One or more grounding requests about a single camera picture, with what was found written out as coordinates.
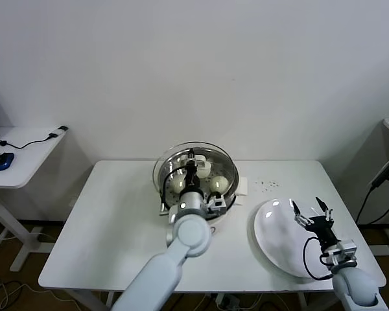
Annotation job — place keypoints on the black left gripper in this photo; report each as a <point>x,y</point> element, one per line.
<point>193,181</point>

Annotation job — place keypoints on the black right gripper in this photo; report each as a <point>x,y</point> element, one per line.
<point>322,228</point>

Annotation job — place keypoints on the round glass pot lid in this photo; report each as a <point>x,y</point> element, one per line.
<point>227,165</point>

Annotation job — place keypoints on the large white plate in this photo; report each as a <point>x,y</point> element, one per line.
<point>278,233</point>

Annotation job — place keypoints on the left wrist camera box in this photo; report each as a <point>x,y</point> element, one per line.
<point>218,202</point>

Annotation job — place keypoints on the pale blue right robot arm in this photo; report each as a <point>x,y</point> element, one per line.
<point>356,288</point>

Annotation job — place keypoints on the stainless steel steamer basket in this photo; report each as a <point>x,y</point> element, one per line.
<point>172,198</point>

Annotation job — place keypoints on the blue computer mouse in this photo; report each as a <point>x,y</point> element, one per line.
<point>4,161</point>

